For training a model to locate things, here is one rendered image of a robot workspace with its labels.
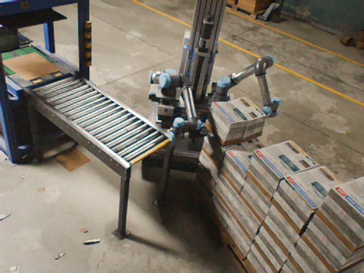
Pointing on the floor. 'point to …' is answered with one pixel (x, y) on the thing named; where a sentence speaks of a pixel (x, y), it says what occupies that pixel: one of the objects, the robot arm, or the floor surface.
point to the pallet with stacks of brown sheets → (259, 7)
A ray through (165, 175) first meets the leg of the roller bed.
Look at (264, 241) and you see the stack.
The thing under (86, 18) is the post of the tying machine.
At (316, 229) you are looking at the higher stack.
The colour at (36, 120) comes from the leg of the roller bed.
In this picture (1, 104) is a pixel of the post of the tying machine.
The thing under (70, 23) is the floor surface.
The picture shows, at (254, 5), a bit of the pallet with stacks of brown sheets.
